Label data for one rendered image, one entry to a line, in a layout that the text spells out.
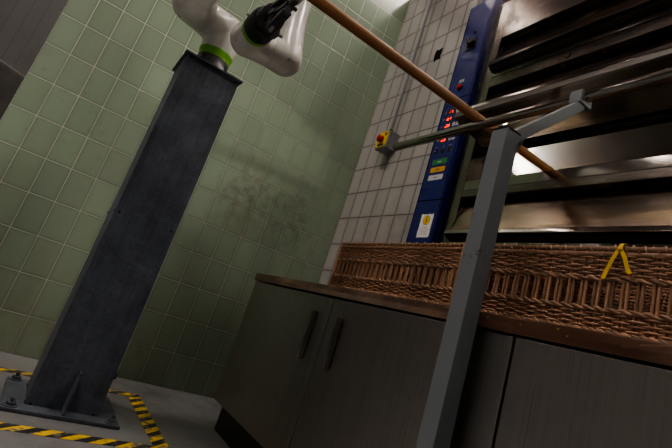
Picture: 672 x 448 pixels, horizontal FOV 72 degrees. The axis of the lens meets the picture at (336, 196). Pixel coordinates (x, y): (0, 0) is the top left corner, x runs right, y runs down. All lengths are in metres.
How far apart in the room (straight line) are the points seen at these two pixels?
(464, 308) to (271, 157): 1.74
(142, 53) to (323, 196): 1.14
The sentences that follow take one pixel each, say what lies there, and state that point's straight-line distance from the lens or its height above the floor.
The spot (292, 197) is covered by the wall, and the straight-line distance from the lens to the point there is 2.49.
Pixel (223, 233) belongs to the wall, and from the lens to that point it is 2.35.
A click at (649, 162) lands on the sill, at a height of 1.16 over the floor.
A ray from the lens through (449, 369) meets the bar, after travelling 0.90.
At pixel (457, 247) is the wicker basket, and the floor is 0.72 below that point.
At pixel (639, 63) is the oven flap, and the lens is 1.58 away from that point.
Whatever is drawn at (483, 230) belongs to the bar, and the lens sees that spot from 0.93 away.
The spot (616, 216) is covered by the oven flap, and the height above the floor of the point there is 1.00.
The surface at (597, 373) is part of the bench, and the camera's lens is 0.81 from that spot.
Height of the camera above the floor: 0.46
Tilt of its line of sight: 15 degrees up
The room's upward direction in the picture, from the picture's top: 18 degrees clockwise
